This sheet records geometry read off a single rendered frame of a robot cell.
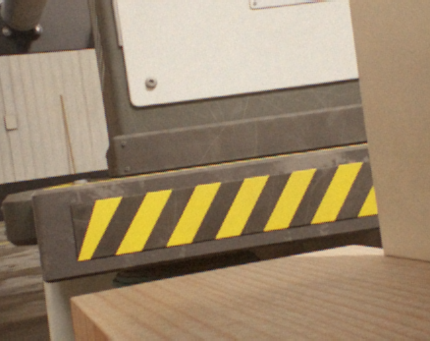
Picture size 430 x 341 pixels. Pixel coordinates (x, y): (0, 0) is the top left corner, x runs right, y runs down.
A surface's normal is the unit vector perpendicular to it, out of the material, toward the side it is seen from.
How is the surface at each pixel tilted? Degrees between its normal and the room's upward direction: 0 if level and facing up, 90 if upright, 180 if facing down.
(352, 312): 0
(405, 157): 90
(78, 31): 90
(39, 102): 90
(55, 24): 90
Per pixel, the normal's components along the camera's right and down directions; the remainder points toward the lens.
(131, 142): 0.16, -0.02
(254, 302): -0.14, -0.99
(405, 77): -0.94, 0.13
